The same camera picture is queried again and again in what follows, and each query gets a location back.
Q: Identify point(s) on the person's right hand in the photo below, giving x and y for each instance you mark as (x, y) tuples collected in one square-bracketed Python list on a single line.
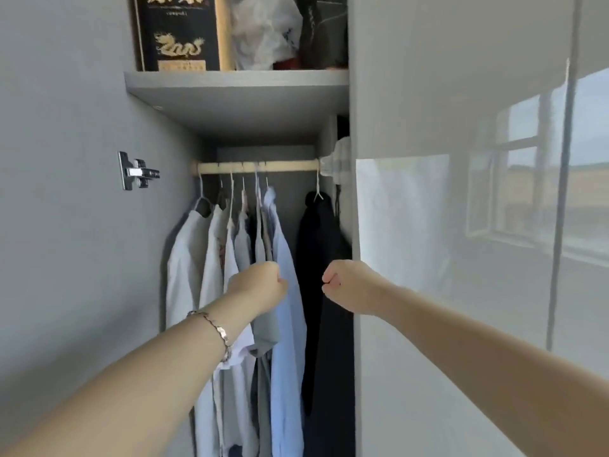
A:
[(357, 287)]

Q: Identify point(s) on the person's left hand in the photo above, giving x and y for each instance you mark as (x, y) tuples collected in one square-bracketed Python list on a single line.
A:
[(257, 290)]

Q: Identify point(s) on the row of clothes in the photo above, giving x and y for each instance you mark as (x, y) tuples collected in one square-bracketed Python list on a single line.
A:
[(188, 261)]

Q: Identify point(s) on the row of assorted hangers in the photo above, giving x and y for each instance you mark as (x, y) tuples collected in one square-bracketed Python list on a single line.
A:
[(231, 195)]

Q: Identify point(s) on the white glossy wardrobe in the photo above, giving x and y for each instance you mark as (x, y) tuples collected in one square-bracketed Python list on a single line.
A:
[(57, 233)]

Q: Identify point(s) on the person's right forearm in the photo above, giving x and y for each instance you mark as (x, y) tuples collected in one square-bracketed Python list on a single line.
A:
[(476, 366)]

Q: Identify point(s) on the person's left forearm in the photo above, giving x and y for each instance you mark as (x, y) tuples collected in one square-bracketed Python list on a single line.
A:
[(119, 399)]

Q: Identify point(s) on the cream rolled quilt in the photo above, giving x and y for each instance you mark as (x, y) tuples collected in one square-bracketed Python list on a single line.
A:
[(346, 218)]

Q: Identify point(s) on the white paper sheet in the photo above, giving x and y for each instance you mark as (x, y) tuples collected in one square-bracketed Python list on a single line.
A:
[(399, 209)]

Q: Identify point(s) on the wooden hanging rod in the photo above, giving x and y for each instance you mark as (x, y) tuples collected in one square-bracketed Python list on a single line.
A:
[(276, 166)]

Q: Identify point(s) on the white fleece blanket blue stripe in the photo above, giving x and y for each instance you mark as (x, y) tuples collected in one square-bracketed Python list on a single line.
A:
[(340, 159)]

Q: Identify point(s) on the metal door hinge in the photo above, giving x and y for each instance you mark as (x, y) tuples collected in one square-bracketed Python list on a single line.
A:
[(138, 172)]

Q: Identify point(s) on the black shopping bag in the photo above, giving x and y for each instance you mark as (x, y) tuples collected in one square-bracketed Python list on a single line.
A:
[(323, 33)]

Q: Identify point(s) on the translucent white plastic bag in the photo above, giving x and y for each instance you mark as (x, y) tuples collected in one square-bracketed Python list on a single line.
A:
[(259, 33)]

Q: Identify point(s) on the black box gold dragon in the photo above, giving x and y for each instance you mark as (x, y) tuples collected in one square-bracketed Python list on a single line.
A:
[(181, 33)]

